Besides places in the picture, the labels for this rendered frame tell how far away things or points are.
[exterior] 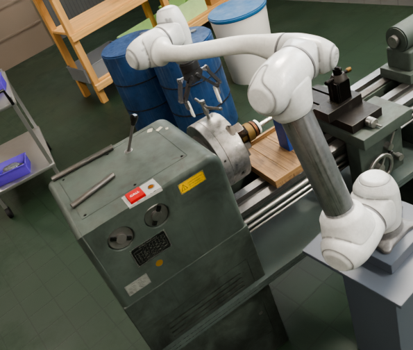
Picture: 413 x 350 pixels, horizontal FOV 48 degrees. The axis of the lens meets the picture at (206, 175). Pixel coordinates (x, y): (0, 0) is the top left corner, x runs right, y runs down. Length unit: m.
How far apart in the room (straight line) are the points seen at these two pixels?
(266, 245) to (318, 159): 0.94
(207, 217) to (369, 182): 0.61
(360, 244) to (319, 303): 1.16
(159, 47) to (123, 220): 0.61
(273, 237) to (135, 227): 0.86
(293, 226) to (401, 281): 0.72
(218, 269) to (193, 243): 0.21
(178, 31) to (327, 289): 1.67
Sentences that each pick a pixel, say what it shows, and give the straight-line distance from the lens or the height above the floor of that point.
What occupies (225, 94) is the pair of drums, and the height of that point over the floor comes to 0.33.
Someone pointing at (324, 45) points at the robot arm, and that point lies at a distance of 1.43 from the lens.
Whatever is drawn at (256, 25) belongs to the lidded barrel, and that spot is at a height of 0.58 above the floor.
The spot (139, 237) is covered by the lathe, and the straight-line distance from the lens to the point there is 1.71.
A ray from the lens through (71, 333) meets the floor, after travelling 3.20.
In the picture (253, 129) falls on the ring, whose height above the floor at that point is 1.10.
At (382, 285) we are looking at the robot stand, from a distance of 1.80.
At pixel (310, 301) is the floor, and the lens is 2.72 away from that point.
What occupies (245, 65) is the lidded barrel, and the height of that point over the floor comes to 0.22.
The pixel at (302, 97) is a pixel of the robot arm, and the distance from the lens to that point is 1.34.
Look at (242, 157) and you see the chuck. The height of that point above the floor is 1.09.
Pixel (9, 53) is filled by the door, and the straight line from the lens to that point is 8.93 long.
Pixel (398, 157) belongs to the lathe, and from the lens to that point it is 2.40.
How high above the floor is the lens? 2.18
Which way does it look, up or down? 35 degrees down
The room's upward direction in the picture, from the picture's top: 22 degrees counter-clockwise
